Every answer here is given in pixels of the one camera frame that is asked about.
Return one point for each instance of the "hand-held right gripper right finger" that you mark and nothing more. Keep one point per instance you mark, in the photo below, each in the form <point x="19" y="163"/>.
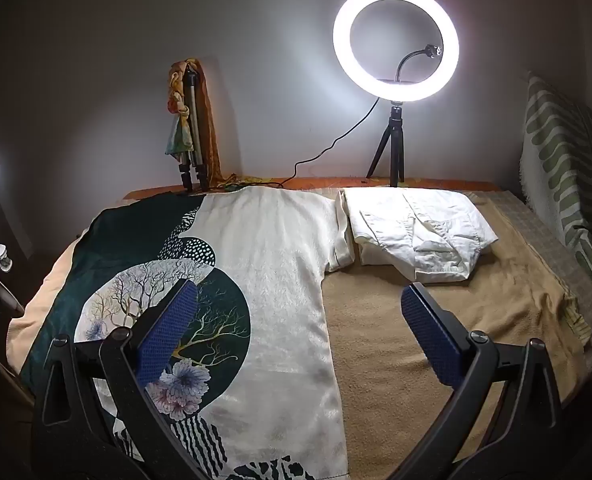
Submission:
<point x="428" y="340"/>

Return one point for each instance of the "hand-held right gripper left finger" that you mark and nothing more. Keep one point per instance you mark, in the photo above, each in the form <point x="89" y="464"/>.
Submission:
<point x="168" y="330"/>

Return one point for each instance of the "green and white printed shirt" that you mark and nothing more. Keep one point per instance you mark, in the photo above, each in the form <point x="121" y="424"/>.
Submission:
<point x="276" y="270"/>

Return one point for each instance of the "beige blanket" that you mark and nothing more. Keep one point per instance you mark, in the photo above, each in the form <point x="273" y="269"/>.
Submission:
<point x="386" y="320"/>

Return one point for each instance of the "folded white shirt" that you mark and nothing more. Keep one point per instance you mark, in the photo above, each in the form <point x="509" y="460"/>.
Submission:
<point x="411" y="225"/>

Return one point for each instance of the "colourful printed scarf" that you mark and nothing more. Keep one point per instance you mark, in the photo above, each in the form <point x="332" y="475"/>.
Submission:
<point x="176" y="135"/>

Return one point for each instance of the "orange cloth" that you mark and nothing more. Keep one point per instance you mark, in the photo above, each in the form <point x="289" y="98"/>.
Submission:
<point x="211" y="125"/>

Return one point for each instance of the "folded silver tripod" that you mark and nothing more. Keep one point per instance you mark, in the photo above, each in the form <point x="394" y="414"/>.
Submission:
<point x="194" y="115"/>

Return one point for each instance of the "small black tripod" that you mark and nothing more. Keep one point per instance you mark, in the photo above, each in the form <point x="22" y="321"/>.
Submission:
<point x="395" y="125"/>

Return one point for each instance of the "black gooseneck phone holder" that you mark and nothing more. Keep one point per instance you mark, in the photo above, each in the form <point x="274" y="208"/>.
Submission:
<point x="406" y="62"/>

